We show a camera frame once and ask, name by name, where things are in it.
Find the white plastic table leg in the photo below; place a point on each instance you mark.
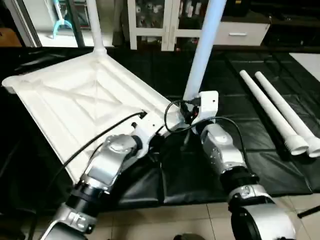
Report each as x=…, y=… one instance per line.
x=270, y=112
x=95, y=25
x=202, y=50
x=290, y=110

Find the black low shelf unit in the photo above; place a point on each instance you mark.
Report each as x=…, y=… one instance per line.
x=290, y=20

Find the black work mat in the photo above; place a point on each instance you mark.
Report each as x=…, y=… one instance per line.
x=190, y=185

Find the teal and white mop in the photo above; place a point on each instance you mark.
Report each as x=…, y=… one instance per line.
x=62, y=25

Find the white glass door cabinet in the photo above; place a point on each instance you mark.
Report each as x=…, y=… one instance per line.
x=157, y=22

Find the white flat board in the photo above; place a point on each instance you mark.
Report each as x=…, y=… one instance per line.
x=307, y=65

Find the white plastic table top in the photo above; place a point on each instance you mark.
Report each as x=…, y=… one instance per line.
x=75, y=95

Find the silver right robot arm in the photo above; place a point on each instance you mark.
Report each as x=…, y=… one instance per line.
x=225, y=150

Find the black slanted pole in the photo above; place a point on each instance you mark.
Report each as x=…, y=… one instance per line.
x=77, y=22

